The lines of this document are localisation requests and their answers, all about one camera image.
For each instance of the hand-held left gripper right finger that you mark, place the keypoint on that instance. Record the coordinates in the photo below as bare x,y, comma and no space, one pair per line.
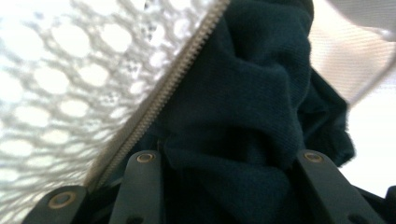
333,193

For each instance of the dark cloth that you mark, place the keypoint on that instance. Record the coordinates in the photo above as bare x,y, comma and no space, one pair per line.
243,93

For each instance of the white mesh laundry bag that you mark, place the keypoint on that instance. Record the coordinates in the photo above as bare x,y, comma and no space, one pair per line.
68,77

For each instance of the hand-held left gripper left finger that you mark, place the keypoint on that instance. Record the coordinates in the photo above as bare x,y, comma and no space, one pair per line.
140,189

